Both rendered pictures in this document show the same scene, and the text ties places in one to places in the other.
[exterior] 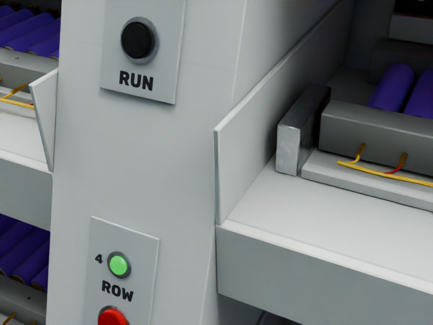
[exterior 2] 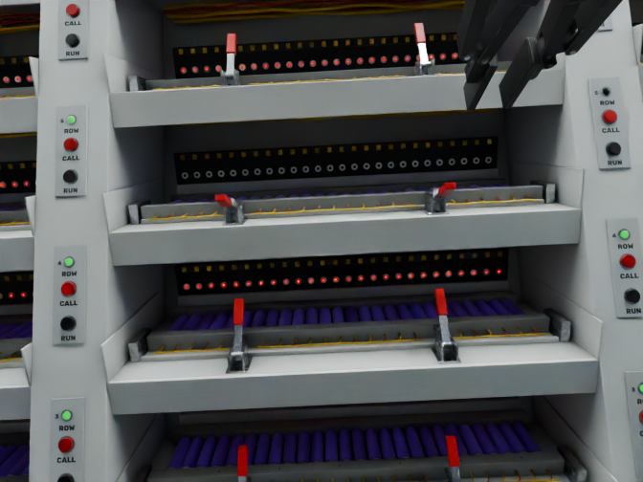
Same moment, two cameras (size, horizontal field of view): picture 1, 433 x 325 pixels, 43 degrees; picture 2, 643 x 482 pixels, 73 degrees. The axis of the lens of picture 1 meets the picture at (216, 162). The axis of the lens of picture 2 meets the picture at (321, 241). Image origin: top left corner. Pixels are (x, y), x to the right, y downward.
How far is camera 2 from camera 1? 64 cm
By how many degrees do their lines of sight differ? 32
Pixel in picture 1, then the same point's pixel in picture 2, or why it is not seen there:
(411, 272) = not seen: outside the picture
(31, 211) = (562, 234)
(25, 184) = (564, 220)
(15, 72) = (506, 191)
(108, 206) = (611, 213)
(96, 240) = (610, 228)
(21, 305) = (510, 319)
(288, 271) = not seen: outside the picture
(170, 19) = (623, 140)
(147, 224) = (630, 214)
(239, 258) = not seen: outside the picture
